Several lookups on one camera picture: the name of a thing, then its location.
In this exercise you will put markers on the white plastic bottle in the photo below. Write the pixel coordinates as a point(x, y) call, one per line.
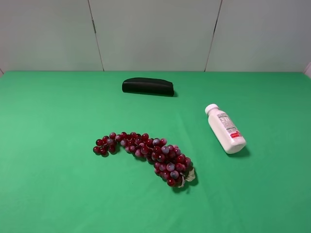
point(225, 130)

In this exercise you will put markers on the black glasses case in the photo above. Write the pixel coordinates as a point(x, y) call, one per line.
point(152, 86)

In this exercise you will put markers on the red grape bunch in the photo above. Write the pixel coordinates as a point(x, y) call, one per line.
point(169, 163)

